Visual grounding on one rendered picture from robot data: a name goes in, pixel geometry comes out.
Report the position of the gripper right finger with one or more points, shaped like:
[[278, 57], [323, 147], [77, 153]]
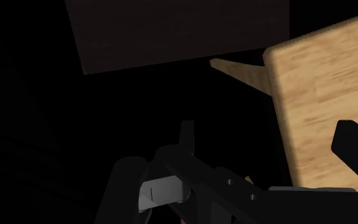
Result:
[[357, 149]]

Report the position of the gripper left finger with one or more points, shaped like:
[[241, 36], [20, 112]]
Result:
[[197, 173]]

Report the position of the light wooden table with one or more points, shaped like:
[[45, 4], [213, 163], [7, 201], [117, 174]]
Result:
[[327, 93]]

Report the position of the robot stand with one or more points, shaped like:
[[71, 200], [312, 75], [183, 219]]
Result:
[[178, 31]]

